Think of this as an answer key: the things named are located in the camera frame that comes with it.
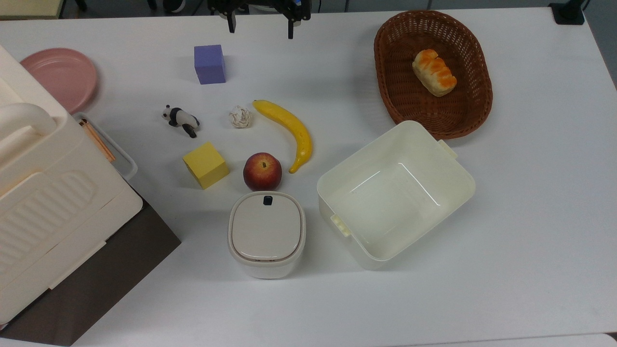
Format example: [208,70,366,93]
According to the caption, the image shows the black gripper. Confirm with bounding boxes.
[207,0,311,40]

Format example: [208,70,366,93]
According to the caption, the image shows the pale yellow desk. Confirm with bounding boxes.
[0,0,66,20]

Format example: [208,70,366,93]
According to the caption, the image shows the panda toy figure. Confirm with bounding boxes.
[161,104,201,139]

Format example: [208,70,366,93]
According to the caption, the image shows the cream crate with handle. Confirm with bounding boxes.
[0,46,69,155]

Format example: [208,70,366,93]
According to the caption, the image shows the brown wicker basket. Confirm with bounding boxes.
[374,10,494,140]

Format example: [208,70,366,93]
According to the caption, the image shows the brown box with cream lid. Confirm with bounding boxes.
[0,112,182,347]

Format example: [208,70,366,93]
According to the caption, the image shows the crumpled white paper ball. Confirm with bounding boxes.
[228,106,254,129]

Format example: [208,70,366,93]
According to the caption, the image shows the pink plate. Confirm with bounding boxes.
[20,48,98,114]

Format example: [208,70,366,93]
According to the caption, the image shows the yellow foam cube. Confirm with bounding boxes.
[182,141,230,190]

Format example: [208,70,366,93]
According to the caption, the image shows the beige trash can with lid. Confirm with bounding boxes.
[228,191,307,280]

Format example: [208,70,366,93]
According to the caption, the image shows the red apple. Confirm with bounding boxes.
[242,152,283,192]

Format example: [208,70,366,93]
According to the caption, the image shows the purple foam cube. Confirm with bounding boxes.
[194,44,227,85]

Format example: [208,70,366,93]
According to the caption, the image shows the cream plastic storage bin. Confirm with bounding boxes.
[316,120,476,270]

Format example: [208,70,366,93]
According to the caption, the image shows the bread loaf with orange glaze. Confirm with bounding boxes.
[412,49,457,97]

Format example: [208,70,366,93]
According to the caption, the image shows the yellow banana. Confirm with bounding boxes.
[252,99,314,174]

